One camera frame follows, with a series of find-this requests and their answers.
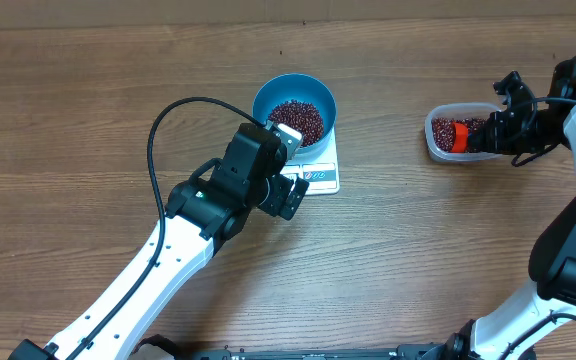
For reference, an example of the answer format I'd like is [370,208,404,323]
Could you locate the red measuring scoop blue handle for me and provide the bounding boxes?
[450,122,469,153]

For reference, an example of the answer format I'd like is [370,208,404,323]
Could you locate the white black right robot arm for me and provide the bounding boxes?
[411,56,576,359]

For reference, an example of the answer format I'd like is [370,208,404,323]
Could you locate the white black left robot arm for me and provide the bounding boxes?
[9,123,308,360]

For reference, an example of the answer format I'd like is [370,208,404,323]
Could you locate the white digital kitchen scale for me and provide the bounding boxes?
[281,128,340,196]

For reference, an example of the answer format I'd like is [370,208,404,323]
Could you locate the teal plastic bowl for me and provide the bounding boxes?
[252,73,337,157]

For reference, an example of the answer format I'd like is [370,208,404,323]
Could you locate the clear plastic food container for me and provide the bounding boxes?
[424,102,500,163]

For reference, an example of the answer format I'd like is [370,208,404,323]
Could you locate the red adzuki beans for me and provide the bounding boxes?
[431,118,486,153]

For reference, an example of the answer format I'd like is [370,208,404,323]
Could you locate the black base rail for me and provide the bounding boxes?
[130,333,537,360]

